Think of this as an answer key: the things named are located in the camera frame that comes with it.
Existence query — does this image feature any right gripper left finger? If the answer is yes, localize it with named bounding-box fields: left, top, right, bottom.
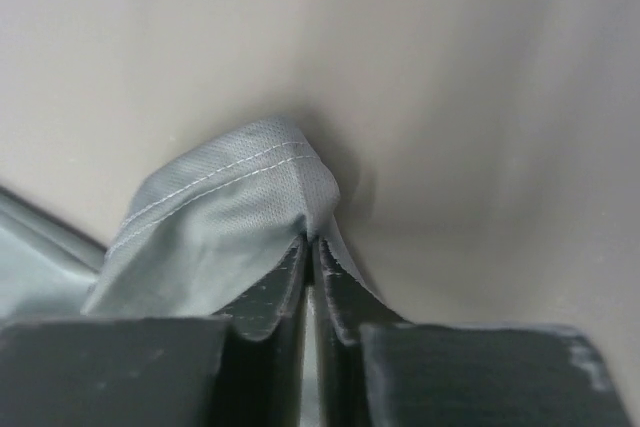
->
left=1, top=238, right=308, bottom=426

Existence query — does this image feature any dark grey t shirt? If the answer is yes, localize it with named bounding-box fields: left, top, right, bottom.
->
left=1, top=116, right=374, bottom=322

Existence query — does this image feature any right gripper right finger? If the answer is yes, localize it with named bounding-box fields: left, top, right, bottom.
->
left=313, top=241, right=631, bottom=426

